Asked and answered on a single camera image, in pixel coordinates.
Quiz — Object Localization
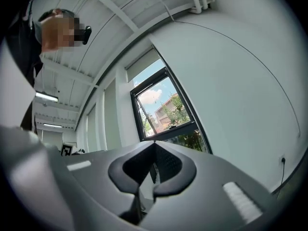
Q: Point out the person's head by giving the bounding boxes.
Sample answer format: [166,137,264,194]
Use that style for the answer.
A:
[38,8,86,52]

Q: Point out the white window blind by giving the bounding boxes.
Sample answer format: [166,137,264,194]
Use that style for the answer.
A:
[103,77,122,152]
[86,104,97,153]

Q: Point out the brick building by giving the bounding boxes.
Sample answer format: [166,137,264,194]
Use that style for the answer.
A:
[154,93,180,134]

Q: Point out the green tree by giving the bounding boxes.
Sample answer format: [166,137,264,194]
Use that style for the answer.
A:
[161,93,191,127]

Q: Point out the black head camera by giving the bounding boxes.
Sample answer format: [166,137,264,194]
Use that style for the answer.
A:
[81,26,93,46]

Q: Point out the black window frame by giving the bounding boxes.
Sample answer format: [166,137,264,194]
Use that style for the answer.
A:
[129,56,214,155]

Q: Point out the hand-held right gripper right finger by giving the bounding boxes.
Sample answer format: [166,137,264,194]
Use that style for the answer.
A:
[139,140,278,231]

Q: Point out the white roller blind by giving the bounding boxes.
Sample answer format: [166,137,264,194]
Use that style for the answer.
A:
[124,47,167,83]

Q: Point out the thin wall wire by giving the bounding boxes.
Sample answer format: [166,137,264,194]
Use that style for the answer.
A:
[175,20,301,137]

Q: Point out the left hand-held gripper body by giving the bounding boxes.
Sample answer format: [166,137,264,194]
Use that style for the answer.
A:
[60,142,85,157]

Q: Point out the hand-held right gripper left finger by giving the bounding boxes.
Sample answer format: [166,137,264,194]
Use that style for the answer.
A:
[0,125,156,231]

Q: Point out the black power cable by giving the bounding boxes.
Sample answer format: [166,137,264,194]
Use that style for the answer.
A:
[271,158,286,195]

